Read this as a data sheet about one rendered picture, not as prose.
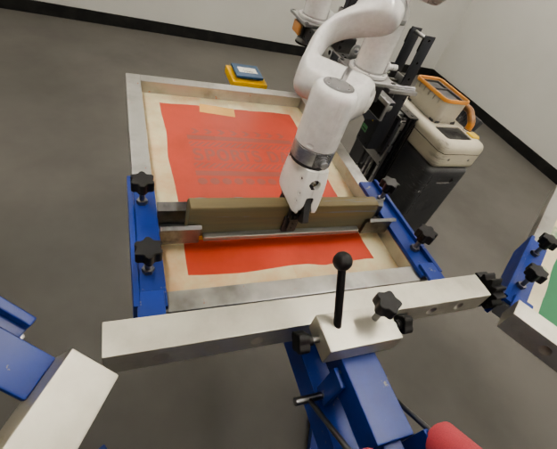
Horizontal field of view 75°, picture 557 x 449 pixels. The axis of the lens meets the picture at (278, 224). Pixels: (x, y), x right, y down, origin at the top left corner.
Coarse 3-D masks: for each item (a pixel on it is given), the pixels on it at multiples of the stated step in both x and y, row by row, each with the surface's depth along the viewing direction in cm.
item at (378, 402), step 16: (352, 368) 52; (368, 368) 52; (352, 384) 50; (368, 384) 51; (384, 384) 51; (352, 400) 50; (368, 400) 49; (384, 400) 50; (352, 416) 50; (368, 416) 47; (384, 416) 48; (400, 416) 49; (368, 432) 47; (384, 432) 47; (400, 432) 47
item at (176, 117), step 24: (168, 120) 98; (192, 120) 102; (216, 120) 105; (168, 144) 91; (192, 168) 87; (192, 192) 81; (216, 192) 83; (240, 192) 85; (240, 240) 75; (264, 240) 77; (192, 264) 68; (216, 264) 69; (240, 264) 71; (264, 264) 72; (288, 264) 74
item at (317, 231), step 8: (216, 232) 69; (224, 232) 70; (232, 232) 70; (240, 232) 71; (248, 232) 72; (256, 232) 72; (264, 232) 73; (272, 232) 73; (280, 232) 74; (288, 232) 74; (296, 232) 75; (304, 232) 76; (312, 232) 76; (320, 232) 77; (328, 232) 78; (336, 232) 79; (344, 232) 80; (352, 232) 81; (208, 240) 68; (216, 240) 69
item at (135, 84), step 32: (128, 96) 95; (192, 96) 111; (224, 96) 114; (256, 96) 117; (288, 96) 121; (128, 128) 90; (352, 160) 102; (352, 192) 97; (224, 288) 62; (256, 288) 63; (288, 288) 65; (320, 288) 67; (352, 288) 69
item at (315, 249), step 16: (240, 112) 112; (256, 112) 114; (272, 112) 117; (240, 128) 105; (256, 128) 108; (272, 128) 110; (288, 128) 113; (272, 192) 88; (288, 240) 79; (304, 240) 80; (320, 240) 81; (336, 240) 83; (352, 240) 84; (288, 256) 75; (304, 256) 77; (320, 256) 78; (352, 256) 80; (368, 256) 82
